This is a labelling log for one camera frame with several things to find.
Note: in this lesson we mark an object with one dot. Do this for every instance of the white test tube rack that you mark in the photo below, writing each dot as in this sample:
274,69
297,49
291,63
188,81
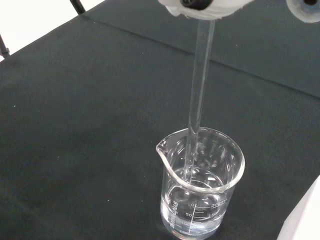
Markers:
307,220

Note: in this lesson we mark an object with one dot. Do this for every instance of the black tripod leg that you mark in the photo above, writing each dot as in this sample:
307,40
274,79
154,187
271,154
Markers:
77,6
3,47

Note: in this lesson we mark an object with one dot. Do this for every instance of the black bench cloth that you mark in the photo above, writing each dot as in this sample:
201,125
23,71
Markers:
75,125

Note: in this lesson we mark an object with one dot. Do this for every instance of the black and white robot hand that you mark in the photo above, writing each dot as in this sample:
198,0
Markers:
220,8

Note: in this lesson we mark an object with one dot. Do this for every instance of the clear glass beaker with water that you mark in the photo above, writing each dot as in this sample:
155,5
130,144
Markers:
200,200

